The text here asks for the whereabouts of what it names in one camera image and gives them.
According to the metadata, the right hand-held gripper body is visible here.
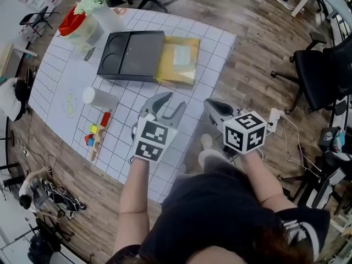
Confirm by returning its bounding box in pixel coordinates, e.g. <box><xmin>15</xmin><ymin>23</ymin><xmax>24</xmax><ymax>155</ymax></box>
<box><xmin>212</xmin><ymin>106</ymin><xmax>268</xmax><ymax>156</ymax></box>

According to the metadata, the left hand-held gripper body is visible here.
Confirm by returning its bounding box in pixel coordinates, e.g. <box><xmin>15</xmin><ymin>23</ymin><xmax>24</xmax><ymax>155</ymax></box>
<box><xmin>131</xmin><ymin>97</ymin><xmax>180</xmax><ymax>163</ymax></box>

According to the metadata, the small yellow package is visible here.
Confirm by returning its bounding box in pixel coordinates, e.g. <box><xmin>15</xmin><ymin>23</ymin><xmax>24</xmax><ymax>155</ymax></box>
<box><xmin>155</xmin><ymin>35</ymin><xmax>201</xmax><ymax>87</ymax></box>

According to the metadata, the black tray container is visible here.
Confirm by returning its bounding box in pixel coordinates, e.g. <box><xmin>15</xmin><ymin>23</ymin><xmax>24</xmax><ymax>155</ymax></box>
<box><xmin>96</xmin><ymin>30</ymin><xmax>166</xmax><ymax>84</ymax></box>

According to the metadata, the person's right forearm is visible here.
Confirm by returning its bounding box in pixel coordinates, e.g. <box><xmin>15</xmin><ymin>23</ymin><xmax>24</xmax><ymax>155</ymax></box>
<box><xmin>238</xmin><ymin>149</ymin><xmax>297</xmax><ymax>212</ymax></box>

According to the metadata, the person's left forearm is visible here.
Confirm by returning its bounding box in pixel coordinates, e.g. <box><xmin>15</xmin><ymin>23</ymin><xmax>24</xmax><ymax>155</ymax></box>
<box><xmin>113</xmin><ymin>155</ymin><xmax>151</xmax><ymax>256</ymax></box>

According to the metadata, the person's white shoe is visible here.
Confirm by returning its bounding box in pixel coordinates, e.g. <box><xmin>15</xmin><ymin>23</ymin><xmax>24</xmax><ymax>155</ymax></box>
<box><xmin>197</xmin><ymin>148</ymin><xmax>229</xmax><ymax>173</ymax></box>
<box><xmin>200</xmin><ymin>133</ymin><xmax>214</xmax><ymax>149</ymax></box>

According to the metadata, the white power strip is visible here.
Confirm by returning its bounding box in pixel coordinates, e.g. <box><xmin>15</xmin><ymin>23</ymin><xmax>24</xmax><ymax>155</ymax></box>
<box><xmin>267</xmin><ymin>108</ymin><xmax>286</xmax><ymax>133</ymax></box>

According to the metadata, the red rectangular block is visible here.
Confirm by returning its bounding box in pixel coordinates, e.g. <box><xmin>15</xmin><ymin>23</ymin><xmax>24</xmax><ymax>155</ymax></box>
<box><xmin>99</xmin><ymin>111</ymin><xmax>112</xmax><ymax>128</ymax></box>

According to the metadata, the wooden block board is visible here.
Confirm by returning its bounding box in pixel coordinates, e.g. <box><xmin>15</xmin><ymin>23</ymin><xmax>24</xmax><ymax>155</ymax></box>
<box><xmin>89</xmin><ymin>127</ymin><xmax>107</xmax><ymax>162</ymax></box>

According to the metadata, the white cylinder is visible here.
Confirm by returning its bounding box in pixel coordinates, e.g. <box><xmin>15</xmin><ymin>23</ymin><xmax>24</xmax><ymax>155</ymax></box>
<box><xmin>82</xmin><ymin>86</ymin><xmax>120</xmax><ymax>111</ymax></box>

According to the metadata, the white grid table mat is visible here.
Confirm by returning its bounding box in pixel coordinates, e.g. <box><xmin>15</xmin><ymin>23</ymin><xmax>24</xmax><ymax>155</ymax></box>
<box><xmin>28</xmin><ymin>8</ymin><xmax>238</xmax><ymax>204</ymax></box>

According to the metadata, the black label sticker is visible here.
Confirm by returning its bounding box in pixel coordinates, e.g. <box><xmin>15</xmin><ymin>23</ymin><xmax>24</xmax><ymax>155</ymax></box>
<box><xmin>83</xmin><ymin>47</ymin><xmax>96</xmax><ymax>63</ymax></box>

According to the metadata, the person's black shirt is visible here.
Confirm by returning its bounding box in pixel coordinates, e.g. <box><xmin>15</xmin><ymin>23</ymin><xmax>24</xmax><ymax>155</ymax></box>
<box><xmin>106</xmin><ymin>166</ymin><xmax>331</xmax><ymax>264</ymax></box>

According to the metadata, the black bag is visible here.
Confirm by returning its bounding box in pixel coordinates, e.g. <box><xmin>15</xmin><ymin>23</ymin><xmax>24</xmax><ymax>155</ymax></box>
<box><xmin>318</xmin><ymin>126</ymin><xmax>347</xmax><ymax>154</ymax></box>

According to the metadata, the black mesh office chair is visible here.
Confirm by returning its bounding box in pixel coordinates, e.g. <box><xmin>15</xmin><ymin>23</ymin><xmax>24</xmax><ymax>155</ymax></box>
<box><xmin>270</xmin><ymin>31</ymin><xmax>352</xmax><ymax>116</ymax></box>

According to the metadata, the white vase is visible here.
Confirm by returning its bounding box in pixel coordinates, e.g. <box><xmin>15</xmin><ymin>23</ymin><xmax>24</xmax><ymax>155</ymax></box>
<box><xmin>90</xmin><ymin>3</ymin><xmax>128</xmax><ymax>35</ymax></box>

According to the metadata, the clear plastic tub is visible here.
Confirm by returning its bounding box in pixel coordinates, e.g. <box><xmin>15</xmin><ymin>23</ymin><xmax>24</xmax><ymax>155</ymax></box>
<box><xmin>65</xmin><ymin>14</ymin><xmax>106</xmax><ymax>47</ymax></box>

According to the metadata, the red bag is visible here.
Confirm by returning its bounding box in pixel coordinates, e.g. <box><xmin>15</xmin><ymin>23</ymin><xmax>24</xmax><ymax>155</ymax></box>
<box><xmin>58</xmin><ymin>5</ymin><xmax>86</xmax><ymax>37</ymax></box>

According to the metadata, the black folding chair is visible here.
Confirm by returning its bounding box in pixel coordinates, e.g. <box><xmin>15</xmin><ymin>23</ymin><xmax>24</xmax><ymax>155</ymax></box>
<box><xmin>19</xmin><ymin>6</ymin><xmax>61</xmax><ymax>37</ymax></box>

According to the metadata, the white cable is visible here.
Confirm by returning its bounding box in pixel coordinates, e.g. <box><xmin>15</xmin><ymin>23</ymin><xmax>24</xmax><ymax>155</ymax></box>
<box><xmin>257</xmin><ymin>113</ymin><xmax>322</xmax><ymax>175</ymax></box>

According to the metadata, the pile of black cables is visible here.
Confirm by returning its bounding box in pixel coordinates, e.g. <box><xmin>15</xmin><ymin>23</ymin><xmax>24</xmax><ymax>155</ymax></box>
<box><xmin>43</xmin><ymin>177</ymin><xmax>87</xmax><ymax>221</ymax></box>

